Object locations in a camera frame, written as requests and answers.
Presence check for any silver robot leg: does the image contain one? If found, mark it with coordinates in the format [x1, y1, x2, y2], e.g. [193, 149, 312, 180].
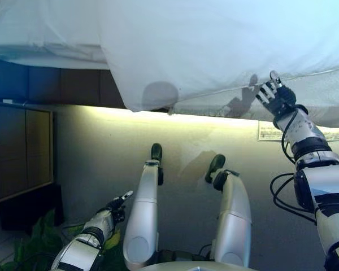
[123, 143, 164, 270]
[205, 154, 252, 269]

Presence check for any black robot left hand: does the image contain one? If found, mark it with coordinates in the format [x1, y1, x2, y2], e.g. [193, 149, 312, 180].
[100, 190, 134, 224]

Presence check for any white duvet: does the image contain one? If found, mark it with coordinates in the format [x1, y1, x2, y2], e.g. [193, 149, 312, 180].
[98, 0, 339, 128]

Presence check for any silver robot left leg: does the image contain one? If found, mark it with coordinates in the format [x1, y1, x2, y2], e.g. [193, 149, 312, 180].
[123, 143, 164, 270]

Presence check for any wooden nightstand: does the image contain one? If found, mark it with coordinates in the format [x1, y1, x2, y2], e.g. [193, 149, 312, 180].
[0, 101, 64, 229]

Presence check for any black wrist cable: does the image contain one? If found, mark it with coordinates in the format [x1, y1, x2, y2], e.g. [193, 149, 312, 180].
[270, 106, 319, 226]

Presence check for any grey patterned rug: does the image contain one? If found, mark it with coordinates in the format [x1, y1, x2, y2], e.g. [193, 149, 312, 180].
[257, 120, 339, 142]

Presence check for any green leafy plant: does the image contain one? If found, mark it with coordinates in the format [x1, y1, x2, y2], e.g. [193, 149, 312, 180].
[5, 208, 122, 271]

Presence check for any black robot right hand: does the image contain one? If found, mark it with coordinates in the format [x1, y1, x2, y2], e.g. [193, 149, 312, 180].
[255, 70, 297, 116]

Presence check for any silver robot right leg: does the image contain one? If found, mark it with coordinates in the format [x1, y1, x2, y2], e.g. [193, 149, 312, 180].
[205, 154, 252, 269]

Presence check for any pale robot torso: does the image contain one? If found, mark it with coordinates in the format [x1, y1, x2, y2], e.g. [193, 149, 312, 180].
[141, 259, 258, 271]

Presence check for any brown bed frame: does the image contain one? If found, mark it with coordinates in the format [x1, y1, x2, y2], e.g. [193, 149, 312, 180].
[0, 56, 170, 110]

